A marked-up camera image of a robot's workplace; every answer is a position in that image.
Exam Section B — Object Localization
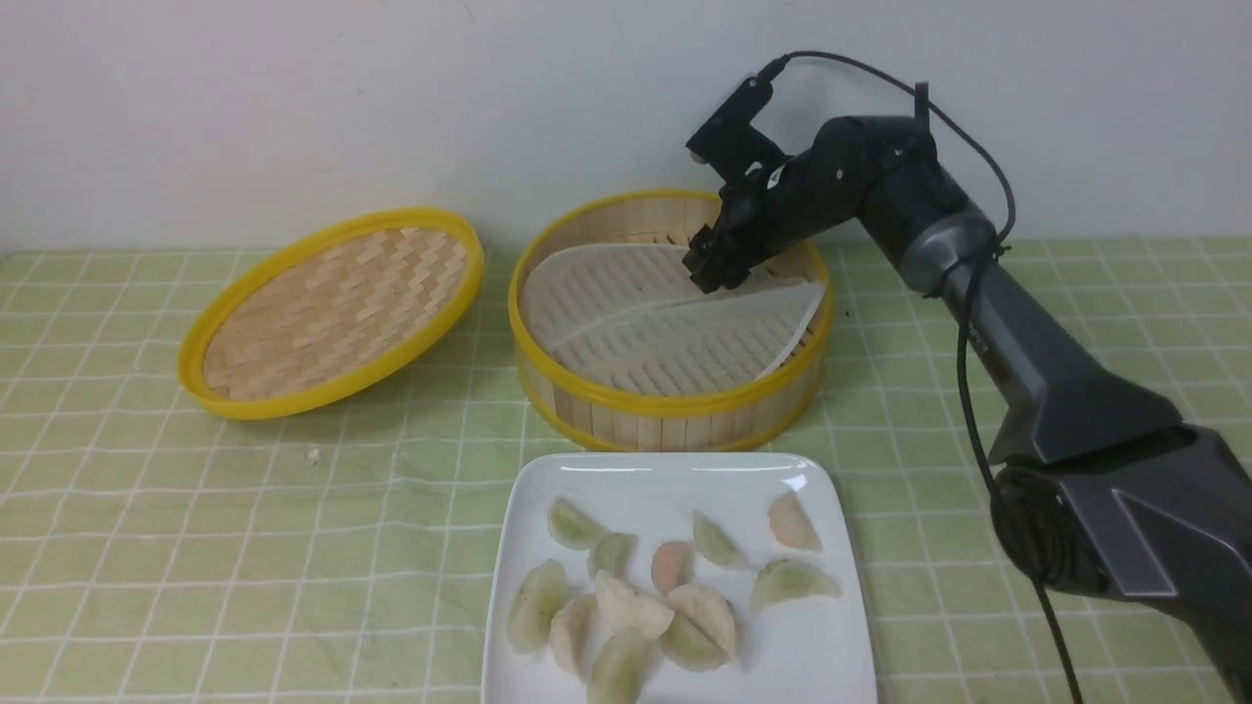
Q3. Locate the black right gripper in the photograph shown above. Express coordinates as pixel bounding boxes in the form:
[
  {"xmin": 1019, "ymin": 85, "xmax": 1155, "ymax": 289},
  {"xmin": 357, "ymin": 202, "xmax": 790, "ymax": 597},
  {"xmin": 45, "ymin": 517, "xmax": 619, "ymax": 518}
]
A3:
[{"xmin": 684, "ymin": 162, "xmax": 813, "ymax": 294}]

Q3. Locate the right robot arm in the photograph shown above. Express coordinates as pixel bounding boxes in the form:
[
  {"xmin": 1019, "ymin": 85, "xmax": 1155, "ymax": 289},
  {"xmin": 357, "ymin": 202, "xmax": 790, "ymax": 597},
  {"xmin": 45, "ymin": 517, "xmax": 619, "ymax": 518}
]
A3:
[{"xmin": 684, "ymin": 76, "xmax": 1251, "ymax": 703}]

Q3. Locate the white square plate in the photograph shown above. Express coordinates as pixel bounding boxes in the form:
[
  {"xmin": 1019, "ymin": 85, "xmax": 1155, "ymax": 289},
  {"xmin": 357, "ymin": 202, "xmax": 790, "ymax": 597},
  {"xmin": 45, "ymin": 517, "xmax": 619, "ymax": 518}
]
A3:
[{"xmin": 481, "ymin": 452, "xmax": 879, "ymax": 703}]

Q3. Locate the white silicone steamer liner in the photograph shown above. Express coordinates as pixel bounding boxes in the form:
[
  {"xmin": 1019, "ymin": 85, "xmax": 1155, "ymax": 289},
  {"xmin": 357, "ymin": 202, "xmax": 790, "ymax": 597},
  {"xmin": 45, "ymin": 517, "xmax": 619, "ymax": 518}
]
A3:
[{"xmin": 520, "ymin": 243, "xmax": 826, "ymax": 398}]

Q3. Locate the yellow rimmed bamboo steamer basket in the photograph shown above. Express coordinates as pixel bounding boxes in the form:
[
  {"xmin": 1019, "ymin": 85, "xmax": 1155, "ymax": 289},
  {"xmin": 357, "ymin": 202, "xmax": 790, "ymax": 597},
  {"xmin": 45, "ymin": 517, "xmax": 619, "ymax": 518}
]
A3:
[{"xmin": 507, "ymin": 189, "xmax": 833, "ymax": 452}]

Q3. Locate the pink dumpling top right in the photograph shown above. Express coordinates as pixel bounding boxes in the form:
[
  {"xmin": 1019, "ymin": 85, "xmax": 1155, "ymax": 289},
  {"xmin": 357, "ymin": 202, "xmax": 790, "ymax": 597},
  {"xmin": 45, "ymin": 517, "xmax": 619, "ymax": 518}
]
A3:
[{"xmin": 766, "ymin": 490, "xmax": 823, "ymax": 552}]

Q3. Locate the pink dumpling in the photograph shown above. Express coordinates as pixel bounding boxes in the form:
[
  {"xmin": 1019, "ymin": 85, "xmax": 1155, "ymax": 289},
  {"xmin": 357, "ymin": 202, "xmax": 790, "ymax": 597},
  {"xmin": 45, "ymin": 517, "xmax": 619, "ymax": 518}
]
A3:
[
  {"xmin": 766, "ymin": 490, "xmax": 823, "ymax": 552},
  {"xmin": 651, "ymin": 541, "xmax": 694, "ymax": 595}
]

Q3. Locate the green dumpling upper middle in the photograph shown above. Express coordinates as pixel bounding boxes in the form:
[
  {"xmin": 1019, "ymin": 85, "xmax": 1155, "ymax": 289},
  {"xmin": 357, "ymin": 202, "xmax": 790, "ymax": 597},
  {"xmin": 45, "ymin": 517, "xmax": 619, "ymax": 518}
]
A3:
[{"xmin": 694, "ymin": 509, "xmax": 746, "ymax": 569}]

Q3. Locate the green dumpling top left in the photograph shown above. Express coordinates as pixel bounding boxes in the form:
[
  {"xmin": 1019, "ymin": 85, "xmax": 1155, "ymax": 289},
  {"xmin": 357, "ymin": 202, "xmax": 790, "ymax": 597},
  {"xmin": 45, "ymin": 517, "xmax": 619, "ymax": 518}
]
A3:
[{"xmin": 547, "ymin": 499, "xmax": 608, "ymax": 550}]

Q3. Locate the pink dumpling centre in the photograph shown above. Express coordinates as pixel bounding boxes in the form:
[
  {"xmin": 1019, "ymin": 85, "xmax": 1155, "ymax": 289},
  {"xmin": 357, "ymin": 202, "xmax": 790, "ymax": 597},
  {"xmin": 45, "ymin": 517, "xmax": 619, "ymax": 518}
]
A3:
[{"xmin": 651, "ymin": 541, "xmax": 694, "ymax": 595}]

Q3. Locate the small green dumpling centre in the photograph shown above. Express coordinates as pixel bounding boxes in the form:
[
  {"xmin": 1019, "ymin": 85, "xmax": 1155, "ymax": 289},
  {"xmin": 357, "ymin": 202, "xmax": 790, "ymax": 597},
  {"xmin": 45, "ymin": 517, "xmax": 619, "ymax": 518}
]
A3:
[{"xmin": 587, "ymin": 532, "xmax": 639, "ymax": 580}]

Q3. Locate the green dumpling right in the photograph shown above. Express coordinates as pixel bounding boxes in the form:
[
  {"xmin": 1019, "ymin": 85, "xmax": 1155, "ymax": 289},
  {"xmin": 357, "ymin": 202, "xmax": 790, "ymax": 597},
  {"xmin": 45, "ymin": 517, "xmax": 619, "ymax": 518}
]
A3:
[{"xmin": 749, "ymin": 557, "xmax": 843, "ymax": 611}]

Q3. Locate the white dumpling right centre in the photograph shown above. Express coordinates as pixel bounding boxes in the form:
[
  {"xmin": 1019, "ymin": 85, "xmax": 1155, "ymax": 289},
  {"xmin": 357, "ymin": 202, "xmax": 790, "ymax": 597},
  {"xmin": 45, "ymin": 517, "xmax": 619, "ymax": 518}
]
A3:
[{"xmin": 666, "ymin": 584, "xmax": 739, "ymax": 661}]

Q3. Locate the green dumpling under white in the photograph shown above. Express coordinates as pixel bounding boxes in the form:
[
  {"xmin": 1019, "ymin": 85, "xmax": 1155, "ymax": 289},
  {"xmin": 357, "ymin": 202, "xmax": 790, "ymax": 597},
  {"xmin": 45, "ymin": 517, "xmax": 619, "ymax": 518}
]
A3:
[{"xmin": 659, "ymin": 613, "xmax": 729, "ymax": 673}]

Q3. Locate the white dumpling lower left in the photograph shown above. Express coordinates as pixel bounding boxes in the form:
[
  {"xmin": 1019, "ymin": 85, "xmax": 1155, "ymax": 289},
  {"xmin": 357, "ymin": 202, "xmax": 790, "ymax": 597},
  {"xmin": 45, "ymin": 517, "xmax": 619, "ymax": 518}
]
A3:
[{"xmin": 547, "ymin": 593, "xmax": 598, "ymax": 681}]

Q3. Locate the large green dumpling left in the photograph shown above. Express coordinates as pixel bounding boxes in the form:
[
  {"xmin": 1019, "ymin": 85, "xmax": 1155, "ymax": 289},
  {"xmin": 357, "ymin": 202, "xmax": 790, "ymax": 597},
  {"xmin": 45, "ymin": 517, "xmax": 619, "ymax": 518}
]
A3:
[{"xmin": 506, "ymin": 557, "xmax": 568, "ymax": 655}]

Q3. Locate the yellow rimmed bamboo steamer lid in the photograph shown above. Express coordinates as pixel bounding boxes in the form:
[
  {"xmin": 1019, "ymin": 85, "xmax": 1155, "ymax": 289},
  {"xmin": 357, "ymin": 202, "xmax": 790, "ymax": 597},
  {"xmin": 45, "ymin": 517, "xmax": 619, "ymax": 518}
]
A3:
[{"xmin": 177, "ymin": 205, "xmax": 486, "ymax": 420}]

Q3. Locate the green dumpling bottom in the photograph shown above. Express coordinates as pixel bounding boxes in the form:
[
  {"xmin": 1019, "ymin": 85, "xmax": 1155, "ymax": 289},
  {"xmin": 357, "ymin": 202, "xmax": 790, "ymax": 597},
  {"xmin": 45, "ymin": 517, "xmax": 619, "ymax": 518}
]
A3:
[{"xmin": 586, "ymin": 630, "xmax": 654, "ymax": 703}]

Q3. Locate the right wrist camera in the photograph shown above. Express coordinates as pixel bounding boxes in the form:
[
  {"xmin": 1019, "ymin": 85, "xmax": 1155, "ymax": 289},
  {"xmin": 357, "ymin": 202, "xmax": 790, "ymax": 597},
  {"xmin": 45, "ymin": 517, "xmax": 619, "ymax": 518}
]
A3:
[{"xmin": 686, "ymin": 75, "xmax": 788, "ymax": 185}]

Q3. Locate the black camera cable right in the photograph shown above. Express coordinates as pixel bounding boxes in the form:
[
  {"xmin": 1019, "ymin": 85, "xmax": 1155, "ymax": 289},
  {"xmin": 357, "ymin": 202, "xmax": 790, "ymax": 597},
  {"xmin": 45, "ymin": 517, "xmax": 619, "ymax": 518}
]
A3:
[{"xmin": 755, "ymin": 51, "xmax": 1087, "ymax": 704}]

